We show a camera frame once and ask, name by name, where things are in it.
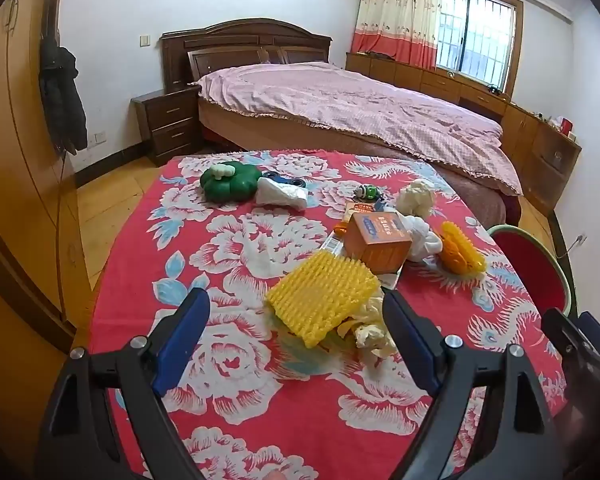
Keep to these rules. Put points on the long low wooden cabinet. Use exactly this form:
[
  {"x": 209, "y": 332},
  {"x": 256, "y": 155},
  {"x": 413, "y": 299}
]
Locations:
[{"x": 430, "y": 77}]

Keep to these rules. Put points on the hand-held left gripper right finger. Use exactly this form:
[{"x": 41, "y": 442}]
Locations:
[{"x": 410, "y": 340}]

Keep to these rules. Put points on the blue fidget spinner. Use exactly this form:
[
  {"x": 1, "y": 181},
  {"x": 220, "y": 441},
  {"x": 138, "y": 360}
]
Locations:
[{"x": 280, "y": 178}]

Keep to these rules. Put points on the small black device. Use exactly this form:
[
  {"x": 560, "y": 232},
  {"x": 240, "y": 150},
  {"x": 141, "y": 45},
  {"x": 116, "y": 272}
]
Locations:
[{"x": 492, "y": 88}]

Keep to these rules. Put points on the small green toy car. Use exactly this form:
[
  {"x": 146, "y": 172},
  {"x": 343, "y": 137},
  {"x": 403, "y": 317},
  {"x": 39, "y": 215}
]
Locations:
[{"x": 367, "y": 192}]

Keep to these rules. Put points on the white tissue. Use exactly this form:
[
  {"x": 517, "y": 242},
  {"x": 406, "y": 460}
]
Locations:
[
  {"x": 422, "y": 240},
  {"x": 415, "y": 200}
]

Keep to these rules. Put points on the white paper wrapper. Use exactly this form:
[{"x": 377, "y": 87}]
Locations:
[{"x": 280, "y": 195}]

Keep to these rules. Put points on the cream and red curtain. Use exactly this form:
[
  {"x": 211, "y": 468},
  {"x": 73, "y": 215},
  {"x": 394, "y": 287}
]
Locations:
[{"x": 395, "y": 15}]

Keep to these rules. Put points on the orange snack packet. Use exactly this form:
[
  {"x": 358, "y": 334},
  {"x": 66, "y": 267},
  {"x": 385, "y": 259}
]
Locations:
[{"x": 357, "y": 207}]

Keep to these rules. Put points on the black jacket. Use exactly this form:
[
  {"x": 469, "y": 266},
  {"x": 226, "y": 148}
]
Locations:
[{"x": 62, "y": 105}]

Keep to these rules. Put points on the wooden corner shelf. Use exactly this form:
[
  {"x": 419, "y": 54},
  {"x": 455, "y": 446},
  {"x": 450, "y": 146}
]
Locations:
[{"x": 550, "y": 160}]

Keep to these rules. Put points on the wooden framed window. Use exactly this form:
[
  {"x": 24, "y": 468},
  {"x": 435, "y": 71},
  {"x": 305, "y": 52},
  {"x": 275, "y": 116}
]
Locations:
[{"x": 475, "y": 30}]

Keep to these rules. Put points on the light wooden wardrobe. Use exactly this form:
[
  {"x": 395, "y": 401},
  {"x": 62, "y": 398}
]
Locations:
[{"x": 10, "y": 160}]

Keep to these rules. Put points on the yellow foam net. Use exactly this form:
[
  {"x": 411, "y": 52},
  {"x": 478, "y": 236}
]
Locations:
[{"x": 320, "y": 300}]

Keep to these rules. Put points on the white wall socket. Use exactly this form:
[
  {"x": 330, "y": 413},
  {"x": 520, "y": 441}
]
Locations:
[{"x": 100, "y": 137}]

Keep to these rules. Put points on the red floral tablecloth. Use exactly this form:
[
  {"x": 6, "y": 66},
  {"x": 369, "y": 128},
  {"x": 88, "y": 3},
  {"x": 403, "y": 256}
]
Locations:
[{"x": 290, "y": 410}]

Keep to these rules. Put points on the orange cardboard box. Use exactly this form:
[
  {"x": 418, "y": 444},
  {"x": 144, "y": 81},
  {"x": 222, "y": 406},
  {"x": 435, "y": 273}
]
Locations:
[{"x": 375, "y": 250}]

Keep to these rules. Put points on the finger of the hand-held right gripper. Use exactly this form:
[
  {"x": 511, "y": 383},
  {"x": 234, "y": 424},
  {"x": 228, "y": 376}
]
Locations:
[
  {"x": 560, "y": 332},
  {"x": 592, "y": 325}
]

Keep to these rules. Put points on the small red box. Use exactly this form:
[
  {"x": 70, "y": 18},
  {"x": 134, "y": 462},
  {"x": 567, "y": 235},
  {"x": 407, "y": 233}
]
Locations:
[{"x": 566, "y": 126}]

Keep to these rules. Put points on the dark wooden nightstand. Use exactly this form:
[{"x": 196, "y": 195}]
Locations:
[{"x": 170, "y": 125}]

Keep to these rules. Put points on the dark wooden bed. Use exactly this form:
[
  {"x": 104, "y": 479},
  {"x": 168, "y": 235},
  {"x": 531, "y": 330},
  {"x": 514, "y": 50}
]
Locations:
[{"x": 245, "y": 40}]

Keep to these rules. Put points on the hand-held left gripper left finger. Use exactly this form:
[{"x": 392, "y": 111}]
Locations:
[{"x": 187, "y": 340}]

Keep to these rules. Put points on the white cardboard box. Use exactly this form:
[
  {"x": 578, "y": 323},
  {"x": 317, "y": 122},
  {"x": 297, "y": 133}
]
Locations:
[{"x": 332, "y": 246}]

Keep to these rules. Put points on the red bin with green rim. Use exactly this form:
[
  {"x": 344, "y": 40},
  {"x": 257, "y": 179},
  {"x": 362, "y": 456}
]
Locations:
[{"x": 530, "y": 270}]

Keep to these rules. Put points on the green pumpkin toy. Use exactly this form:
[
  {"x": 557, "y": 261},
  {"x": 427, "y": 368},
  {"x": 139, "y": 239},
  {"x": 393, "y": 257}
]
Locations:
[{"x": 230, "y": 187}]

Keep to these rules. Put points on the pink checked quilt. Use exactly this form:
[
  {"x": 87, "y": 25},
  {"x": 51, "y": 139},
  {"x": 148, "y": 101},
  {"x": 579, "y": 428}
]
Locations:
[{"x": 355, "y": 105}]

